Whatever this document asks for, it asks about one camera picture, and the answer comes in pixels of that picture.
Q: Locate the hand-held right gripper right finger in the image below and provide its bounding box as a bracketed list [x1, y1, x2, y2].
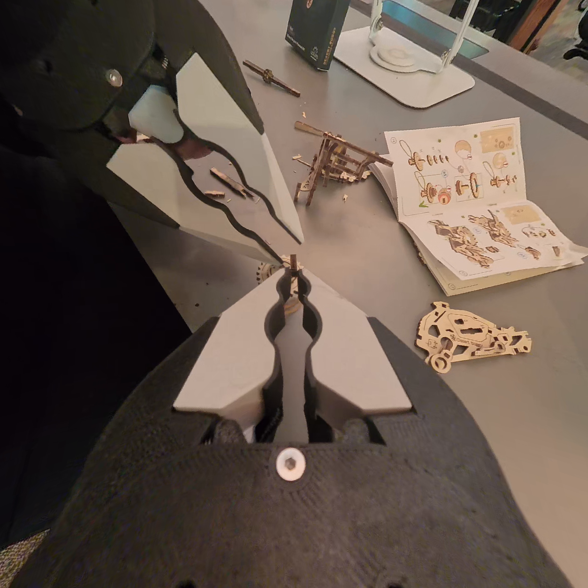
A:
[296, 269, 413, 435]

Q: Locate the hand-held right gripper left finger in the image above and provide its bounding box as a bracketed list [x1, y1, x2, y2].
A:
[173, 268, 293, 444]

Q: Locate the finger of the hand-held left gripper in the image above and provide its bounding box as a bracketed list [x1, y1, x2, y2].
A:
[106, 84, 284, 266]
[176, 52, 305, 245]

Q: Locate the small wooden gear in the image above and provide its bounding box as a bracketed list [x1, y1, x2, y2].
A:
[254, 257, 288, 285]

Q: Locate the wooden hub disc part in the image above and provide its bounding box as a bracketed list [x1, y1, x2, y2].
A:
[281, 254, 309, 319]

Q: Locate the dark green model box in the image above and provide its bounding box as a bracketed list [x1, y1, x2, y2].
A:
[284, 0, 353, 72]

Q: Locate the partly built wooden model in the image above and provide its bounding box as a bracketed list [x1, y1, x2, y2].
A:
[292, 120, 395, 207]

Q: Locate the person's left hand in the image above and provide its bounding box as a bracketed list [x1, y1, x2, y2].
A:
[177, 137, 217, 161]

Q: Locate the dark wooden rod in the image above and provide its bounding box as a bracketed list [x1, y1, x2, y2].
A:
[242, 59, 302, 98]

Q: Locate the flat wooden car body panel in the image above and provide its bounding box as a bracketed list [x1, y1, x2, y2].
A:
[414, 300, 533, 374]

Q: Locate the dark wooden strip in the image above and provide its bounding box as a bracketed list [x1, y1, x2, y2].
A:
[210, 167, 254, 201]

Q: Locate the open instruction booklet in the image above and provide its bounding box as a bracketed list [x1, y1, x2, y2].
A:
[369, 117, 588, 297]

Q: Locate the white document stand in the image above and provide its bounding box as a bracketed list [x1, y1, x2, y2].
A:
[333, 0, 477, 110]

